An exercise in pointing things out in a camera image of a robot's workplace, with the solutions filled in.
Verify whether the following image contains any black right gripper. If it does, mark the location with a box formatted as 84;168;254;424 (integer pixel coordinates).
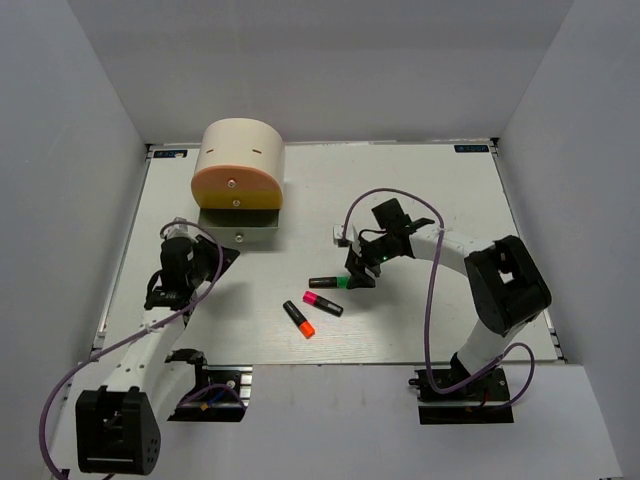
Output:
346;233;398;290

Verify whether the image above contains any green cap black highlighter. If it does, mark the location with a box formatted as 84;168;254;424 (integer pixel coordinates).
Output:
308;276;349;289

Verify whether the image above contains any pale green bottom drawer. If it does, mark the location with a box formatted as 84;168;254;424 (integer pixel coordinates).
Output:
198;209;280;244

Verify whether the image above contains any yellow drawer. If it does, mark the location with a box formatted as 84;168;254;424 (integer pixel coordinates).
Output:
193;189;283;210

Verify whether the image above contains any orange top drawer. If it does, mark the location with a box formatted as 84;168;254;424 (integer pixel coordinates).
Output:
191;165;281;192

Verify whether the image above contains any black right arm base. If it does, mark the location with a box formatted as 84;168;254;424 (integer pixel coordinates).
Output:
408;368;514;425

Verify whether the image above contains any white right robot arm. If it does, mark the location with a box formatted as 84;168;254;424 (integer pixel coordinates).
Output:
333;198;552;399

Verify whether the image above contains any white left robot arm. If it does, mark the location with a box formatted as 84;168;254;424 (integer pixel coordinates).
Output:
75;235;240;475

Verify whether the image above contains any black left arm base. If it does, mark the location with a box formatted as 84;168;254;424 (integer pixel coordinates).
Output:
169;365;253;423

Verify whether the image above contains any pink cap black highlighter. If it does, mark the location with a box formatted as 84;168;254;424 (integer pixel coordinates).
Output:
302;291;344;317

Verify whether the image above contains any orange cap black highlighter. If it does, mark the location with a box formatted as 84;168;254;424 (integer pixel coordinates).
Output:
283;300;315;339

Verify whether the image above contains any cream round drawer cabinet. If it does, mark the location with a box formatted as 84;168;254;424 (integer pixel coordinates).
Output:
193;118;285;197

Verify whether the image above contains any blue left corner sticker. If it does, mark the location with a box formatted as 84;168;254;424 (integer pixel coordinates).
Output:
153;149;188;159

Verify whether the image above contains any blue corner sticker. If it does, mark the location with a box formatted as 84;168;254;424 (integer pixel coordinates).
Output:
454;144;490;153
153;149;188;159

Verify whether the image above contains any blue right corner sticker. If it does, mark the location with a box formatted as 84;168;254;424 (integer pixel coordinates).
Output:
454;144;490;153

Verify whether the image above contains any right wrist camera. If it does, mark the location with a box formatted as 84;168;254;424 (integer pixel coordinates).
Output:
333;223;360;254

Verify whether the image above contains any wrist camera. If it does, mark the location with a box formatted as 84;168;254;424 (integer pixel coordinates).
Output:
333;223;360;254
160;217;191;241

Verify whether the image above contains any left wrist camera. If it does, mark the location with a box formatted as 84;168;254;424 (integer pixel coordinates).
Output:
160;217;191;241

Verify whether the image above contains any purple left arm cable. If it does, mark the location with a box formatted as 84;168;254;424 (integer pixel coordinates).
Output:
38;222;247;480

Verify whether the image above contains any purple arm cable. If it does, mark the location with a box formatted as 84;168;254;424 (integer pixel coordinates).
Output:
344;187;535;401
38;222;247;480

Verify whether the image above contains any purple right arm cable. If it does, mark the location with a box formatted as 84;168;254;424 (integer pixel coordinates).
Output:
344;187;535;401

